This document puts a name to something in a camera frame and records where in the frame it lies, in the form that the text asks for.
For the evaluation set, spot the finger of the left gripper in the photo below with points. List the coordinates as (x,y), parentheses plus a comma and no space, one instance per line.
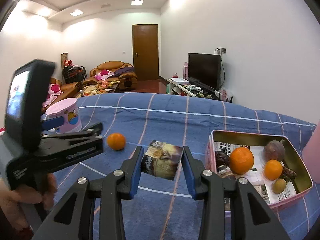
(52,123)
(90,134)

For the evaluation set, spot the pink floral cushion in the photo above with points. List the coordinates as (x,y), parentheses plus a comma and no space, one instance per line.
(104,75)

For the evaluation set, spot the dark purple round fruit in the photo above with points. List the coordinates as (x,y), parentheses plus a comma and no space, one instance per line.
(274,150)

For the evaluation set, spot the pink electric kettle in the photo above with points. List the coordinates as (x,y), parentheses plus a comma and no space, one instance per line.
(311,155)

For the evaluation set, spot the white tv stand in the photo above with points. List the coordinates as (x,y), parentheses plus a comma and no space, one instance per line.
(176,87)

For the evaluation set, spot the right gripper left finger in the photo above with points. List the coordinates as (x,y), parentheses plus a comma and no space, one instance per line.
(73,216)

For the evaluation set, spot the dark round pastry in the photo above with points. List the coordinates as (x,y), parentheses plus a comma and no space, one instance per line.
(222,166)
(288,174)

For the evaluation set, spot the brown leather armchair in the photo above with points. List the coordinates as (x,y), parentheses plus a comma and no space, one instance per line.
(122,72)

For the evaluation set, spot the blue plaid tablecloth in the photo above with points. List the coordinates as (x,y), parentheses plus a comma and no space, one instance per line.
(163,209)

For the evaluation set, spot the small orange in tin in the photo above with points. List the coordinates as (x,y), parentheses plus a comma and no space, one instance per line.
(273,169)

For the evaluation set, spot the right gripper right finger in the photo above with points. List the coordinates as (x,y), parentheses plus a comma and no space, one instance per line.
(251,217)

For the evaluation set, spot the black television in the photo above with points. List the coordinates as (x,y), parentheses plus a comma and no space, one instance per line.
(204,70)

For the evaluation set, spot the small orange on cloth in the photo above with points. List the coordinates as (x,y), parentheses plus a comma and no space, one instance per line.
(116,141)

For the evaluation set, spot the person left hand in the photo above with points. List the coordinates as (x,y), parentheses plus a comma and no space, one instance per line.
(11,200)

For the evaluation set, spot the green-brown kiwi in tin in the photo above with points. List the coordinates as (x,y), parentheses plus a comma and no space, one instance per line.
(279,186)

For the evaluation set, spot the printed paper liner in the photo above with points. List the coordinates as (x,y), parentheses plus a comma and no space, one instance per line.
(256,174)

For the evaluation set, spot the cluttered coffee table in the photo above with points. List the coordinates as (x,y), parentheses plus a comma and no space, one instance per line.
(98,88)

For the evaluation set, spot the brown wooden door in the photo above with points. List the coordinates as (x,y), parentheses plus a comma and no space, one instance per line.
(145,51)

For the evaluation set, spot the black cluttered rack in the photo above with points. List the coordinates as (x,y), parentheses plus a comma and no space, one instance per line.
(74,73)

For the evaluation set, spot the large orange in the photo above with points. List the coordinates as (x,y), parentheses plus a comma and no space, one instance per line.
(241,160)

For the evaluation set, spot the pink cartoon cup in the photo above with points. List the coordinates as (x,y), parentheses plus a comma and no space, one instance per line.
(67,109)

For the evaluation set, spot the pink metal tin box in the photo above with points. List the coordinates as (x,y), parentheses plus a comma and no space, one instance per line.
(227,141)

